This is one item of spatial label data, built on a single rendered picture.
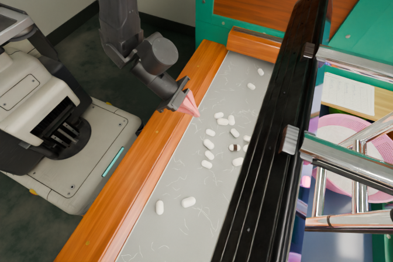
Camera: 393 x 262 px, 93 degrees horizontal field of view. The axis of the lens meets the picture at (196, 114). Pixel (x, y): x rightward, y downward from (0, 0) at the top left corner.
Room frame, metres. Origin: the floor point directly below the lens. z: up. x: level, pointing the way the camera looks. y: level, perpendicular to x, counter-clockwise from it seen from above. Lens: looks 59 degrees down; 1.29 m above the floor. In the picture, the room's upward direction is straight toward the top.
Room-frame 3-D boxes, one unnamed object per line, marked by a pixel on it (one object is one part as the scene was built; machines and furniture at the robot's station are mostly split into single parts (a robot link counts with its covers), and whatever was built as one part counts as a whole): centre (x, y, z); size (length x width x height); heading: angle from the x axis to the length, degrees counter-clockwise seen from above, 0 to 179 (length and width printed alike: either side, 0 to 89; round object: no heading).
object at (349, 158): (0.11, -0.21, 0.90); 0.20 x 0.19 x 0.45; 156
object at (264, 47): (0.57, -0.27, 0.83); 0.30 x 0.06 x 0.07; 66
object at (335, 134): (0.19, -0.46, 0.71); 0.22 x 0.22 x 0.06
